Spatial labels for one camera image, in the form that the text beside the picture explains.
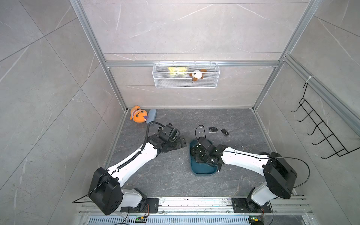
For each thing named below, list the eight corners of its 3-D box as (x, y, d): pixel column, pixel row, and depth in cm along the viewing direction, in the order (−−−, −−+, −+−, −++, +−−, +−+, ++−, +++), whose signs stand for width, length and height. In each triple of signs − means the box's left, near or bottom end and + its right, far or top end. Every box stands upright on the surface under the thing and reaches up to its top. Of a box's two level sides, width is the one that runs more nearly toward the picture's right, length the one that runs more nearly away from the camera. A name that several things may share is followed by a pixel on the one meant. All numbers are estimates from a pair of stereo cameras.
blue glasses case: (147, 123, 113) (146, 120, 110) (150, 110, 122) (149, 107, 119) (154, 123, 113) (154, 120, 110) (157, 110, 122) (156, 107, 119)
